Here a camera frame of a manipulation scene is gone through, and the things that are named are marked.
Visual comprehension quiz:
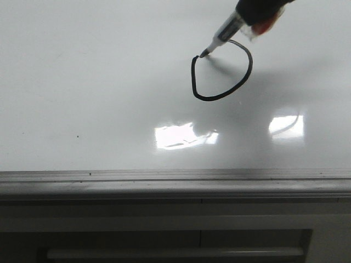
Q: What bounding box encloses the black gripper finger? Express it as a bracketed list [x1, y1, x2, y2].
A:
[235, 0, 294, 26]

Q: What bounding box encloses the red magnet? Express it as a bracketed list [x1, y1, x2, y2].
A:
[240, 7, 285, 42]

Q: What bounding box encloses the white black whiteboard marker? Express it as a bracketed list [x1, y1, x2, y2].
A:
[199, 11, 245, 58]

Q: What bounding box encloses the white whiteboard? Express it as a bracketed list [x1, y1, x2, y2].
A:
[1, 1, 350, 171]

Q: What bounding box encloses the grey cabinet below whiteboard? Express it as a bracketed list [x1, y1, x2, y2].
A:
[1, 198, 350, 262]

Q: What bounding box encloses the grey aluminium marker tray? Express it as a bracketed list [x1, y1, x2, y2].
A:
[1, 168, 350, 202]

